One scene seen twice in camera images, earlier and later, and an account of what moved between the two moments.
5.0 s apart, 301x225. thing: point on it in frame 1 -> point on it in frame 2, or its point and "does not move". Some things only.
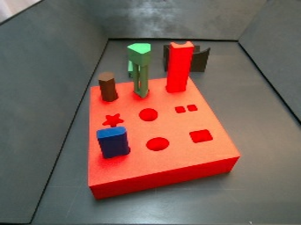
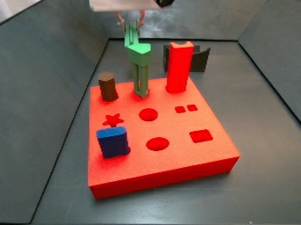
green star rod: [130, 66] -> [130, 32]
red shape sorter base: [180, 142] does not move
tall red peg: [180, 62] does not move
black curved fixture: [199, 58] does not move
